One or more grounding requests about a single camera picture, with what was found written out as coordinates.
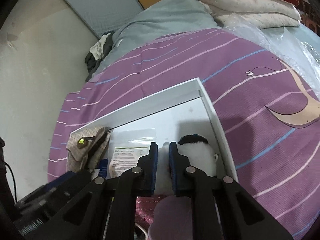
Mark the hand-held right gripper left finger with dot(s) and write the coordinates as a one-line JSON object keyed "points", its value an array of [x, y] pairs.
{"points": [[153, 175]]}

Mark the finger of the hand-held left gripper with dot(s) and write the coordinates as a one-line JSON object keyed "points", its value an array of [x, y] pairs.
{"points": [[70, 180]]}

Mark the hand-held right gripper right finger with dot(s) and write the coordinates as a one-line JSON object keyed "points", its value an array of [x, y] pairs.
{"points": [[172, 175]]}

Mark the beige checked pouch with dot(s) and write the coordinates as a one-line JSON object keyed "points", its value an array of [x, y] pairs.
{"points": [[80, 152]]}

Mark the panda plush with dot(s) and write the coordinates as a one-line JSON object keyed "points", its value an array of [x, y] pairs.
{"points": [[197, 155]]}

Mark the lavender soft pouch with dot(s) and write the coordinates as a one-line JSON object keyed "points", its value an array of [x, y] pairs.
{"points": [[172, 212]]}

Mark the clear zip bag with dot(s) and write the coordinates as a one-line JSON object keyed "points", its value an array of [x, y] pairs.
{"points": [[130, 137]]}

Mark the white box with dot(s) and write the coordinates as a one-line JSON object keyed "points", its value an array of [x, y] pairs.
{"points": [[175, 112]]}

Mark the pink glitter pouch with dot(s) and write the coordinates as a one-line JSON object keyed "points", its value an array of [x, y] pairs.
{"points": [[145, 210]]}

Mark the black and white cloth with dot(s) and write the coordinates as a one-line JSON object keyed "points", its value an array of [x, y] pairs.
{"points": [[97, 50]]}

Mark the grey-blue blanket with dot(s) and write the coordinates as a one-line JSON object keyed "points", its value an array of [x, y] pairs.
{"points": [[162, 22]]}

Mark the clear plastic sheet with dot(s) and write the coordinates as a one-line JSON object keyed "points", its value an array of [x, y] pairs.
{"points": [[287, 45]]}

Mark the beige quilt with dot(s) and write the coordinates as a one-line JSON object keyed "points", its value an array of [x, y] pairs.
{"points": [[250, 7]]}

